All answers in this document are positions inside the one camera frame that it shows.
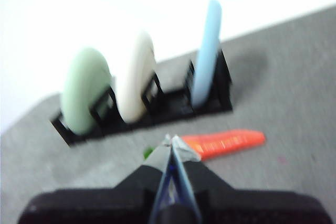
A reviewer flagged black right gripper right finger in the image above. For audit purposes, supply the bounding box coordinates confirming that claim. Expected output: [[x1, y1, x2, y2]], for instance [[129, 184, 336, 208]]
[[172, 134, 333, 224]]

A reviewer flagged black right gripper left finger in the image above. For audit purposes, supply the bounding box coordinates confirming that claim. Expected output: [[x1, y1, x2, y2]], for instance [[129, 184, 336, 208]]
[[18, 134, 173, 224]]

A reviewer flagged orange carrot with green leaves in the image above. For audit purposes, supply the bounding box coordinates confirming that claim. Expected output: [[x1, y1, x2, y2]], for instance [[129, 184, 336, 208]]
[[143, 128, 266, 161]]

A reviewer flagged green plate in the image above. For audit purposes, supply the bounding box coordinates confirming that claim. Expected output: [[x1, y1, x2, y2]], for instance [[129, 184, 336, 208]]
[[59, 47, 111, 134]]

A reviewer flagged black plate rack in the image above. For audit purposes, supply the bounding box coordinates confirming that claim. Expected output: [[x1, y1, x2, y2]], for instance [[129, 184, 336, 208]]
[[49, 48, 233, 147]]

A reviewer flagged cream plate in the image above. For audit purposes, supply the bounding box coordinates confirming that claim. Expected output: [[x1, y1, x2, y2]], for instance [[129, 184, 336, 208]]
[[115, 31, 156, 123]]

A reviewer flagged blue plate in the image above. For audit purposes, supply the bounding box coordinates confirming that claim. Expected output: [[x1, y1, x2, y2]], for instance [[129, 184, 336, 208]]
[[191, 0, 224, 107]]

